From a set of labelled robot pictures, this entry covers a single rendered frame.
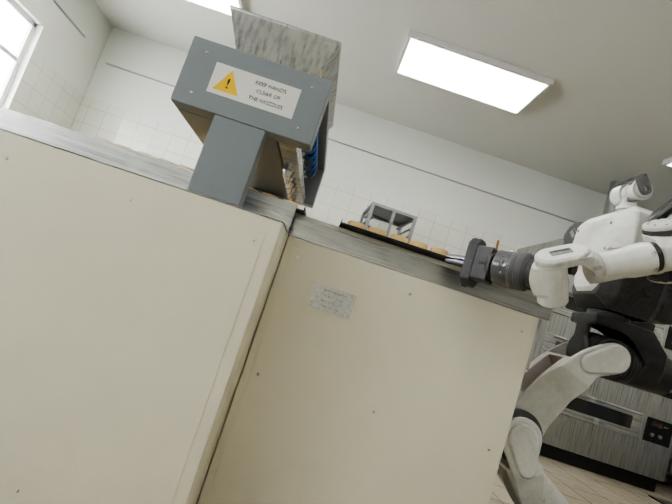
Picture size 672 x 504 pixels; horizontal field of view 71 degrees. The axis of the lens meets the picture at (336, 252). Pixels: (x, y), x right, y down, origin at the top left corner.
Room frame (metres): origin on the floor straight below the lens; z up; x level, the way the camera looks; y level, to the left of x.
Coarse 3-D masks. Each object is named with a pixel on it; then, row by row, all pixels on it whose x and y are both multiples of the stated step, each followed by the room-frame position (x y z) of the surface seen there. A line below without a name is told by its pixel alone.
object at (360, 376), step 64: (320, 256) 1.21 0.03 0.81; (320, 320) 1.21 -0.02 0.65; (384, 320) 1.21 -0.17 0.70; (448, 320) 1.21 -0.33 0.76; (512, 320) 1.21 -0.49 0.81; (256, 384) 1.21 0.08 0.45; (320, 384) 1.21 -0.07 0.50; (384, 384) 1.21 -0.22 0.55; (448, 384) 1.21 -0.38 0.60; (512, 384) 1.21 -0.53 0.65; (256, 448) 1.21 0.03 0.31; (320, 448) 1.21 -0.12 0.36; (384, 448) 1.21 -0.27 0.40; (448, 448) 1.21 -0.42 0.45
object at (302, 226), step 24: (312, 240) 1.22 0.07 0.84; (336, 240) 1.22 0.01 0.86; (360, 240) 1.22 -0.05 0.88; (384, 264) 1.22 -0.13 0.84; (408, 264) 1.22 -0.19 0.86; (432, 264) 1.22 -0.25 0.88; (456, 288) 1.22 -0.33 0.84; (480, 288) 1.22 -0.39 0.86; (504, 288) 1.22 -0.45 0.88; (528, 312) 1.22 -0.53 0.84
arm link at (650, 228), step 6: (648, 222) 1.00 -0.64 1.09; (654, 222) 0.99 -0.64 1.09; (660, 222) 0.98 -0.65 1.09; (666, 222) 0.97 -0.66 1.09; (642, 228) 1.00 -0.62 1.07; (648, 228) 0.98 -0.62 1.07; (654, 228) 0.97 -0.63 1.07; (660, 228) 0.96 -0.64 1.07; (666, 228) 0.95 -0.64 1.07; (648, 234) 0.98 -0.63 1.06; (654, 234) 0.97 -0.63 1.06; (660, 234) 0.96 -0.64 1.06; (666, 234) 0.95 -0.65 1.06; (654, 282) 1.01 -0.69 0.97; (660, 282) 1.00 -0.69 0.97; (666, 282) 0.99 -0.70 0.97
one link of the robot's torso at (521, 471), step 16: (512, 432) 1.29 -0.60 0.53; (528, 432) 1.29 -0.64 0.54; (512, 448) 1.29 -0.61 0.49; (528, 448) 1.29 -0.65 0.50; (512, 464) 1.29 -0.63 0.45; (528, 464) 1.29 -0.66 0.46; (512, 480) 1.32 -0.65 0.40; (528, 480) 1.30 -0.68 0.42; (544, 480) 1.30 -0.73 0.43; (512, 496) 1.43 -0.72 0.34; (528, 496) 1.32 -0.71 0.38; (544, 496) 1.34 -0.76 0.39; (560, 496) 1.34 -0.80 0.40
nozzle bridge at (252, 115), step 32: (192, 64) 1.01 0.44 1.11; (224, 64) 1.01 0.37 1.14; (256, 64) 1.01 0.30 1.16; (192, 96) 1.01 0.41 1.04; (224, 96) 1.01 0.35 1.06; (256, 96) 1.01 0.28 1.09; (288, 96) 1.01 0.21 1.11; (320, 96) 1.02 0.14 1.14; (192, 128) 1.19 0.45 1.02; (224, 128) 1.01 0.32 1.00; (256, 128) 1.02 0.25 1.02; (288, 128) 1.02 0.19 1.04; (320, 128) 1.27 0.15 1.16; (224, 160) 1.01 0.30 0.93; (256, 160) 1.03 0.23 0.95; (288, 160) 1.19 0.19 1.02; (320, 160) 1.57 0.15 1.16; (224, 192) 1.01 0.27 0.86
